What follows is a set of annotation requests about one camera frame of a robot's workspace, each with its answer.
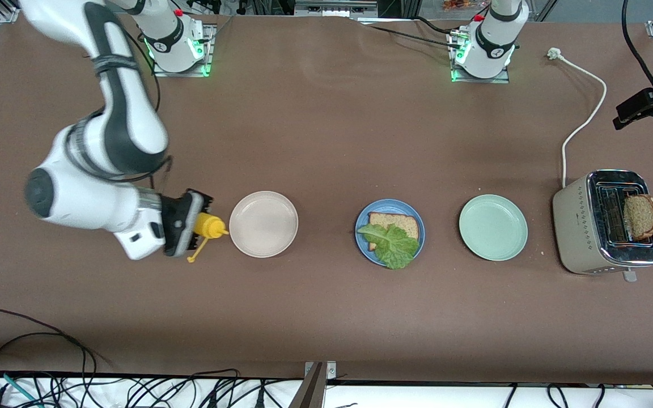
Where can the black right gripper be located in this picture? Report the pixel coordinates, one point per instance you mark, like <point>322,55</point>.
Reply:
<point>174,218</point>

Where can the yellow squeeze bottle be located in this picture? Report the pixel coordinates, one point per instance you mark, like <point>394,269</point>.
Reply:
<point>210,225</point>

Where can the brown bread slice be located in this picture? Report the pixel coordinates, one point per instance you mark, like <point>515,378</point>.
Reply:
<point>394,220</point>
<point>641,218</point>

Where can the green lettuce leaf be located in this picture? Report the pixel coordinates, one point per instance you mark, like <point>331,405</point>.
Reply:
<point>394,246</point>

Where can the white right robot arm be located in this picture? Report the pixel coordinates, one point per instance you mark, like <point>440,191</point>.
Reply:
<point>77,198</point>

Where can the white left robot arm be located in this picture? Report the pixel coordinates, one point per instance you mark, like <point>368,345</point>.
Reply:
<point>494,39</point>

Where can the beige round plate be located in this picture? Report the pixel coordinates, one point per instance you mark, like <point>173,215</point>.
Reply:
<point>264,224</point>

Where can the light green round plate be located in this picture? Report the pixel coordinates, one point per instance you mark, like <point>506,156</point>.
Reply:
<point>494,226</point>

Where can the blue round plate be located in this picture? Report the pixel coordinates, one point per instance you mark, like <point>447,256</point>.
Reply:
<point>390,204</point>

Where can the beige chrome toaster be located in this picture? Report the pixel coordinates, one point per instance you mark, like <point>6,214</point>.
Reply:
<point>579,226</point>

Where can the grey metal pole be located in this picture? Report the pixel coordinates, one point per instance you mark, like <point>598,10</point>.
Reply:
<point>309,394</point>

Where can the orange snack packet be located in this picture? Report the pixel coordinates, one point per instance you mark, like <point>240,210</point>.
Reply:
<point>462,4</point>

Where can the grey metal box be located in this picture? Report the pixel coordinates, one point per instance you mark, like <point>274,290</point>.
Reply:
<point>335,7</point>

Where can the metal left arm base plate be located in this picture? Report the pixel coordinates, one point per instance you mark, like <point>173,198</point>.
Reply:
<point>479,80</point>

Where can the silver mounting bracket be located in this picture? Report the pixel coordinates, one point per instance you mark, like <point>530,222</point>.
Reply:
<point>331,371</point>

